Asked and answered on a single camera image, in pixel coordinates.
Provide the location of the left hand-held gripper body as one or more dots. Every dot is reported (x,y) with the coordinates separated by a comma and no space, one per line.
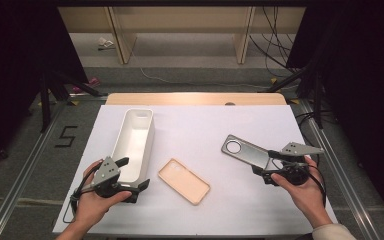
(107,171)

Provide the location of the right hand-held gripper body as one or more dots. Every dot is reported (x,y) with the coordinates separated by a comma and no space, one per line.
(295,173)

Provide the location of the grey phone case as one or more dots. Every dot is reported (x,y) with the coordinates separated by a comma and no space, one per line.
(250,154)

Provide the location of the white plastic storage box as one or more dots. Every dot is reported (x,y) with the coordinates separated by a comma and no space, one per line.
(134,143)

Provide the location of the beige phone case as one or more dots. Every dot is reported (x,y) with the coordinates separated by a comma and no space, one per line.
(184,181)

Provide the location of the person's right hand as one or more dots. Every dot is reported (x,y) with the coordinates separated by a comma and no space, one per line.
(306,196)

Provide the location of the person's left hand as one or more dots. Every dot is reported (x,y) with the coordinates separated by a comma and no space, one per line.
(91,206)

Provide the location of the yellow tape piece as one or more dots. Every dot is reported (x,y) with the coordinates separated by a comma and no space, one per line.
(273,80)
(294,101)
(74,102)

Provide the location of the black metal stand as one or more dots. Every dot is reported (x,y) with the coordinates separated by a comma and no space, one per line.
(45,106)
(318,106)

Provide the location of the pink floor object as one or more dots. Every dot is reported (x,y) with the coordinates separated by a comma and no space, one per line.
(92,81)

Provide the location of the wooden table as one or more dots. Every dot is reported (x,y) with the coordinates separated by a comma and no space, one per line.
(193,98)

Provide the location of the black curtain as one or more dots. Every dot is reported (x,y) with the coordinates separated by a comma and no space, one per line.
(13,66)
(363,100)

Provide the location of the white crumpled floor item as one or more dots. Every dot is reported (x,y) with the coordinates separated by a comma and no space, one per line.
(105,42)

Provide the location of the light wooden desk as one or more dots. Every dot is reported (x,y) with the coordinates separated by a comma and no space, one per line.
(180,20)

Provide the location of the aluminium floor rail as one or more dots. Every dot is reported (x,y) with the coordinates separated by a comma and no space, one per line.
(333,160)
(23,176)

